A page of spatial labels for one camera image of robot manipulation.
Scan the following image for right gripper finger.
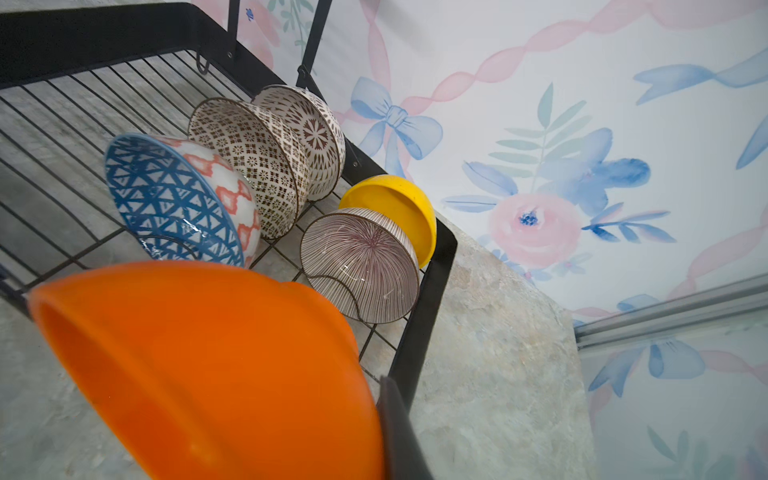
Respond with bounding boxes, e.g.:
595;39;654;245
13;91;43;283
377;376;434;480

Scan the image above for pink patterned bowl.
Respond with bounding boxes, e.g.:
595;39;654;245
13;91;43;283
300;208;420;324

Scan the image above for yellow bowl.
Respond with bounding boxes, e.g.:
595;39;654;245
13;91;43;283
339;174;437;268

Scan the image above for orange dotted patterned bowl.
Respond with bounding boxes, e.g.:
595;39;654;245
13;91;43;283
187;97;310;240

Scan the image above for white red patterned bowl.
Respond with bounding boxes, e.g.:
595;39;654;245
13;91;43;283
252;84;346;201

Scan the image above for blue patterned bowl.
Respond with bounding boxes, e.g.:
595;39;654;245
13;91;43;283
104;133;261;268

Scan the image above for right aluminium corner post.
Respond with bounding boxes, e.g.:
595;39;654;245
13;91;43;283
574;275;767;350

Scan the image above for black wire dish rack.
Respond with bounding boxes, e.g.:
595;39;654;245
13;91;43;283
0;0;458;412

